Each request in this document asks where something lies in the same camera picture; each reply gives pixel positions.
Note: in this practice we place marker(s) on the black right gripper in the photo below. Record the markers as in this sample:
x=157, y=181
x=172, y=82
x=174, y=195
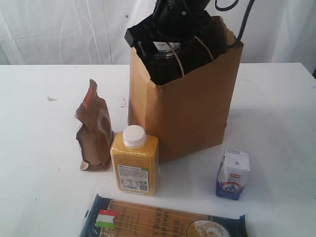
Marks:
x=171, y=21

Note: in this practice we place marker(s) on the dark canister silver pull-tab lid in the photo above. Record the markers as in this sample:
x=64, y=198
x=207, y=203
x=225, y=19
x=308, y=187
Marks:
x=163, y=66

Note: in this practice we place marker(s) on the brown paper bag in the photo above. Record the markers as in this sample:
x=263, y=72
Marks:
x=190, y=113

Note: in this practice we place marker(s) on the yellow millet bottle white cap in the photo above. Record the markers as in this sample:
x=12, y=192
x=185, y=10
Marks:
x=135, y=160

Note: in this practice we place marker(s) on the brown crumpled snack pouch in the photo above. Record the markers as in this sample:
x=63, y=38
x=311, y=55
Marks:
x=95, y=135

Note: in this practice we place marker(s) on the small white blue milk carton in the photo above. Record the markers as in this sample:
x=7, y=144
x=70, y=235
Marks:
x=232, y=174

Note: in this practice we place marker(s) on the spaghetti packet dark blue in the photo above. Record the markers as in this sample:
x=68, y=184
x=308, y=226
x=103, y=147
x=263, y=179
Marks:
x=115, y=218

